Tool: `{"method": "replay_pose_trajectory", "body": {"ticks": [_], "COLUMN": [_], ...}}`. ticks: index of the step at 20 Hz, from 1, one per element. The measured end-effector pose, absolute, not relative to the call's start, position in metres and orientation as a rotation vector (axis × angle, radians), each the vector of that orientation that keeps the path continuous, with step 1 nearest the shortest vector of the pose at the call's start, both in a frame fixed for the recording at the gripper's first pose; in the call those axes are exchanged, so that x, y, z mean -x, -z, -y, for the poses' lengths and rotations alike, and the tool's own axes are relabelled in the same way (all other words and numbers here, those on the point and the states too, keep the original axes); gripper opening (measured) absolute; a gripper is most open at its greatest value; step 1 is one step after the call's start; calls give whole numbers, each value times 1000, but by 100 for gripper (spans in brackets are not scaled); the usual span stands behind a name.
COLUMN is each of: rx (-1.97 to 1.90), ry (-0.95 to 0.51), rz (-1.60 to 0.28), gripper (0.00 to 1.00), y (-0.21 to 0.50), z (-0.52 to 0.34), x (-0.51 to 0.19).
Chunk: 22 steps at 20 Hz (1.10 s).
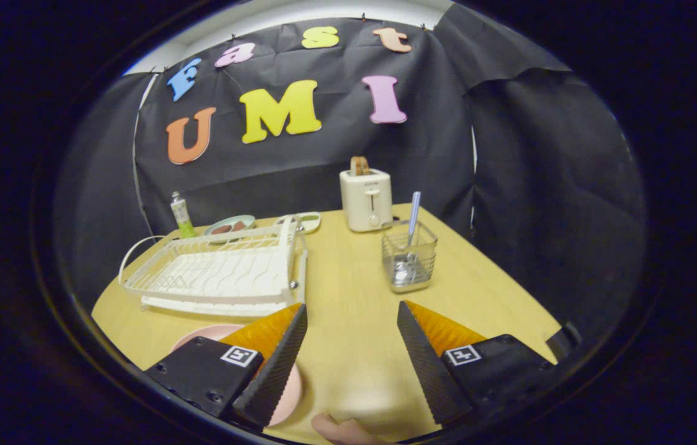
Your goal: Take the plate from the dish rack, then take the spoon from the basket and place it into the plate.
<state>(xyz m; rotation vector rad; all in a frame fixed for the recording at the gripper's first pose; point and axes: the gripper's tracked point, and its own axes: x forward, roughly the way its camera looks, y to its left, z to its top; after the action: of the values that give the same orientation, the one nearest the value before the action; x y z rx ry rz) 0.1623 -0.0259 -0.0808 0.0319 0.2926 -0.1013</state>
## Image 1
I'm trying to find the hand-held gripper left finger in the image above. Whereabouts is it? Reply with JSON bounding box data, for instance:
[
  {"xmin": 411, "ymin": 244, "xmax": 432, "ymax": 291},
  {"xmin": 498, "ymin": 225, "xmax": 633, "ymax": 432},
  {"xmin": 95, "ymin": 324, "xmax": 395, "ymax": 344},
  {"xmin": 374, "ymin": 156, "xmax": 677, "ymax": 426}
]
[{"xmin": 145, "ymin": 303, "xmax": 309, "ymax": 432}]

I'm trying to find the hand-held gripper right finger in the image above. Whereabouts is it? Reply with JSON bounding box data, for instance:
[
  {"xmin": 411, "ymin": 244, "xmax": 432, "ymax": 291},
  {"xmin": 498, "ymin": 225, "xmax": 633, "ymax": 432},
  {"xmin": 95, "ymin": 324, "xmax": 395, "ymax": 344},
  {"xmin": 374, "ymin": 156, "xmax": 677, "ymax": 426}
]
[{"xmin": 397, "ymin": 300, "xmax": 557, "ymax": 427}]

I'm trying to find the pink plate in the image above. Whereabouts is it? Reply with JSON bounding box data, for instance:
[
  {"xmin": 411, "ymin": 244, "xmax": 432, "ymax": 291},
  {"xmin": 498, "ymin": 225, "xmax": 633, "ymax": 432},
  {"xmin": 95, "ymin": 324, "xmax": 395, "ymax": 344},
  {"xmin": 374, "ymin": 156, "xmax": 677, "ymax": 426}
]
[{"xmin": 172, "ymin": 324, "xmax": 303, "ymax": 427}]

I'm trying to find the clear wire basket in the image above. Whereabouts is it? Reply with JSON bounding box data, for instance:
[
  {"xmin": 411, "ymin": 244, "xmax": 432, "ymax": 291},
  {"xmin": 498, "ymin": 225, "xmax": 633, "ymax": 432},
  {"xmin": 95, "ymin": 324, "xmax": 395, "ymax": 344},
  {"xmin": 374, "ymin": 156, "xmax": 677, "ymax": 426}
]
[{"xmin": 381, "ymin": 220, "xmax": 438, "ymax": 294}]

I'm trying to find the white dish rack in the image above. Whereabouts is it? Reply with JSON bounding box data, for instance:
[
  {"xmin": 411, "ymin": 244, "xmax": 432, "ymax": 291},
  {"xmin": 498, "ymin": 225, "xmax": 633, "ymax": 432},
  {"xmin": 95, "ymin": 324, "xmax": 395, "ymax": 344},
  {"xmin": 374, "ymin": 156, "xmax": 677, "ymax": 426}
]
[{"xmin": 119, "ymin": 214, "xmax": 309, "ymax": 318}]

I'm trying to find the spoon with blue handle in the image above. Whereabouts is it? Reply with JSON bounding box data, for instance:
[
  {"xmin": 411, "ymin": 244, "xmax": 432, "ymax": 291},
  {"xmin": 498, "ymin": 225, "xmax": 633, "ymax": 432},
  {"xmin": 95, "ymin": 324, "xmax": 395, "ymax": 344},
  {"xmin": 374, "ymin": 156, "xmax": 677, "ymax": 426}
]
[{"xmin": 395, "ymin": 191, "xmax": 421, "ymax": 282}]

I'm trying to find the green plate with brown food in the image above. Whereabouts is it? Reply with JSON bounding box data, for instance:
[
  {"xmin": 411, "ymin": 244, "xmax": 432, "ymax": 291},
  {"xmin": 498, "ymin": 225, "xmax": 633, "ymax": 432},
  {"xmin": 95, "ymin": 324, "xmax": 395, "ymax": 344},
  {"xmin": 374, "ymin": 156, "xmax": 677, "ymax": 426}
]
[{"xmin": 205, "ymin": 214, "xmax": 256, "ymax": 236}]

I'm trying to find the white tray with food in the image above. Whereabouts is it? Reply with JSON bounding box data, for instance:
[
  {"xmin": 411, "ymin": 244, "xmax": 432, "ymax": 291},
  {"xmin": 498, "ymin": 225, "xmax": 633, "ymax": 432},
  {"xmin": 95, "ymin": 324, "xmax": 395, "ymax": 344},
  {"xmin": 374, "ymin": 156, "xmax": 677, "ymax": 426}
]
[{"xmin": 294, "ymin": 211, "xmax": 322, "ymax": 234}]

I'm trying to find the white toaster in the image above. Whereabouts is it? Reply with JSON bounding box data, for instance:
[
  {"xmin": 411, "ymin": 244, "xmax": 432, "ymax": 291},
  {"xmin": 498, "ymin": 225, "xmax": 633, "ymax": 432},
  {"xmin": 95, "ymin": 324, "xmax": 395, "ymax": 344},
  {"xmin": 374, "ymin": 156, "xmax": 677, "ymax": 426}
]
[{"xmin": 340, "ymin": 168, "xmax": 394, "ymax": 233}]

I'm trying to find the small green bottle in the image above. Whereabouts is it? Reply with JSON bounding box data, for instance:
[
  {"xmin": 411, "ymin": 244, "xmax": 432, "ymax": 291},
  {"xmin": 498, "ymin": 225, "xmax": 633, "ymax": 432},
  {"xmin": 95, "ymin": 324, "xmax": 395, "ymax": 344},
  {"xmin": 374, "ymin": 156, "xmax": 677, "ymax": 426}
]
[{"xmin": 170, "ymin": 191, "xmax": 197, "ymax": 239}]

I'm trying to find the black backdrop cloth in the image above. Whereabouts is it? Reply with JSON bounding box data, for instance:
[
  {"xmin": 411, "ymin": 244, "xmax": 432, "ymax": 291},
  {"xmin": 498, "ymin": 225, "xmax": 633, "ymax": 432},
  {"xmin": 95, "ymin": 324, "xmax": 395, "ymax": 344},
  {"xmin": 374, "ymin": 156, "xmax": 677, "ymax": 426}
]
[{"xmin": 52, "ymin": 3, "xmax": 646, "ymax": 334}]

